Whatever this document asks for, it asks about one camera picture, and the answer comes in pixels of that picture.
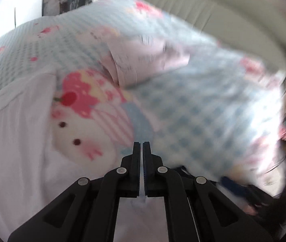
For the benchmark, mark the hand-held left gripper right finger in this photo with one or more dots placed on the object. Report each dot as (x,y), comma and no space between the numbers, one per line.
(153,179)

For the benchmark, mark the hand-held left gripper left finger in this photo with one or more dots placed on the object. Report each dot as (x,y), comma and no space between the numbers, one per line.
(130,179)

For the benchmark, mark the white shirt navy collar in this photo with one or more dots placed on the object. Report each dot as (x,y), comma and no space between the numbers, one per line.
(19,156)

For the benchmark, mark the printed checkered blanket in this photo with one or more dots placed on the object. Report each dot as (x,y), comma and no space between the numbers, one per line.
(196,111)

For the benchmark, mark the folded pink printed garment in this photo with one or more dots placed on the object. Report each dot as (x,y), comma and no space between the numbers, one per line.
(143,58)

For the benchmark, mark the grey padded headboard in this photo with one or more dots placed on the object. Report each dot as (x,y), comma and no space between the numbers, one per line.
(233,12)

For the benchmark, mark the white wardrobe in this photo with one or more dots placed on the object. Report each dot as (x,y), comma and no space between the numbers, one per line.
(19,2)

